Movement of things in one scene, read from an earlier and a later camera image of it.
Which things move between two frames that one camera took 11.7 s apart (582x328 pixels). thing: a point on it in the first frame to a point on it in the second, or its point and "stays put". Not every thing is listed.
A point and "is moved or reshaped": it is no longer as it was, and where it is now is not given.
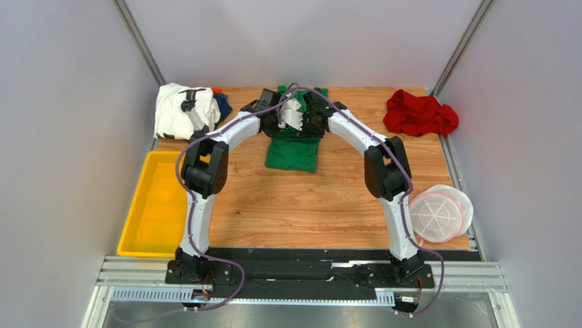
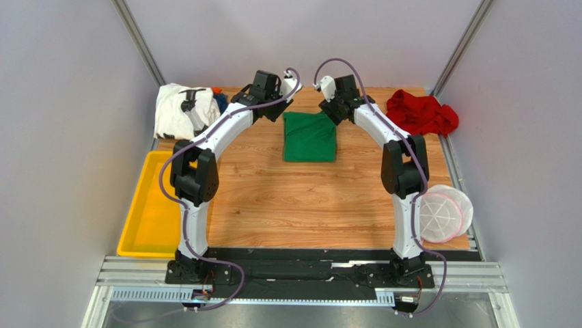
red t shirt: (419, 115) stays put
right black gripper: (307, 127) to (334, 111)
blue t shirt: (225, 108) stays put
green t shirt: (289, 149) is moved or reshaped
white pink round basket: (440, 213) stays put
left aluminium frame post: (130, 22) stays put
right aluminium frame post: (462, 46) stays put
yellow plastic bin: (156, 226) stays put
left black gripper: (270, 134) to (274, 117)
